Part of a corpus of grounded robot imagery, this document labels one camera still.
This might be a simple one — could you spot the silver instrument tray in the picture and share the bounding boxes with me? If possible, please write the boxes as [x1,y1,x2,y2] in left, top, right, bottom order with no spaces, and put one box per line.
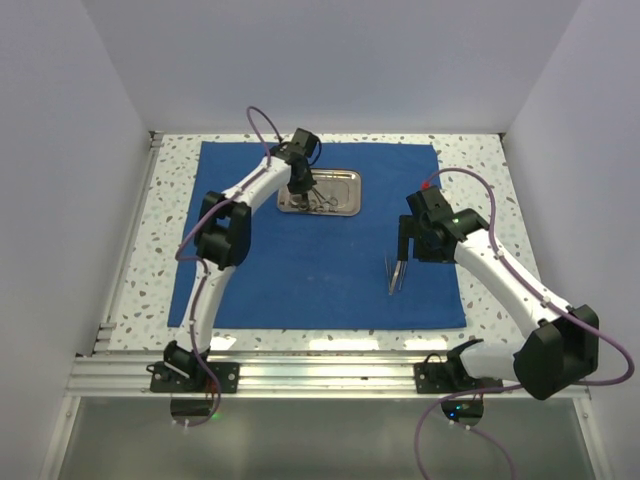
[277,169,362,217]

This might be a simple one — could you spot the aluminium rail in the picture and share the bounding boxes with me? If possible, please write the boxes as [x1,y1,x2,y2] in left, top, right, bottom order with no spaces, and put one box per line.
[64,349,591,401]
[89,131,165,356]

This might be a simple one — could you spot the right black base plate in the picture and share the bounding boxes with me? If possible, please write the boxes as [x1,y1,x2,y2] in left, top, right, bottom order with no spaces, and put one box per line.
[413,353,503,394]

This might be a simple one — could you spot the aluminium left side rail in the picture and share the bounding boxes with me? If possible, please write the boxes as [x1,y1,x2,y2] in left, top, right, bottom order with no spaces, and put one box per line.
[89,131,165,356]

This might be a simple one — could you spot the aluminium front rail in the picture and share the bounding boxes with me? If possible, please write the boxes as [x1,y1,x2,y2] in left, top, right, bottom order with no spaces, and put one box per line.
[64,349,591,401]

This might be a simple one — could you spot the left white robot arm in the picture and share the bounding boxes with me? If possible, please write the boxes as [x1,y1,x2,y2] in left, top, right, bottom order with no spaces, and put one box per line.
[147,129,322,395]

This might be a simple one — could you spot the steel hemostat clamp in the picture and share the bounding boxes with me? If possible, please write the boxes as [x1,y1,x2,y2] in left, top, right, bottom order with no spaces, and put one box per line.
[311,188,339,213]

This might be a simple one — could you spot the steel surgical scissors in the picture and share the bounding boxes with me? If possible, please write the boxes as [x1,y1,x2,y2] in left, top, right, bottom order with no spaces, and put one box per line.
[289,192,310,211]

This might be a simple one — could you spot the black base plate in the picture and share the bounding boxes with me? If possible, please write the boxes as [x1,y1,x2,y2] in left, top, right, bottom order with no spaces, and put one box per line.
[413,353,503,394]
[146,361,240,394]

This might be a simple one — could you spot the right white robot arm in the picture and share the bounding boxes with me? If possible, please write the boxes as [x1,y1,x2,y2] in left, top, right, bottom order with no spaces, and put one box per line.
[387,186,599,400]

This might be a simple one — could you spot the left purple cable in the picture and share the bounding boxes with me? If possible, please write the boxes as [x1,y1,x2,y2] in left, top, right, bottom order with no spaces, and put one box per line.
[174,104,321,427]

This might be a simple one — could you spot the broad steel tweezers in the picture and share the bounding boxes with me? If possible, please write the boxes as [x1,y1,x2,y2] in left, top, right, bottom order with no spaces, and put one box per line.
[389,261,401,295]

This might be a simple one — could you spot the thin steel tweezers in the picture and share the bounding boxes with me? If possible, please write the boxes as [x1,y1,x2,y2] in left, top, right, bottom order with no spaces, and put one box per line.
[384,254,393,290]
[396,261,407,292]

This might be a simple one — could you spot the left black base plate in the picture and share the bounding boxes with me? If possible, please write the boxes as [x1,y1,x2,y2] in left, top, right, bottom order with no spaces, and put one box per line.
[146,361,240,394]

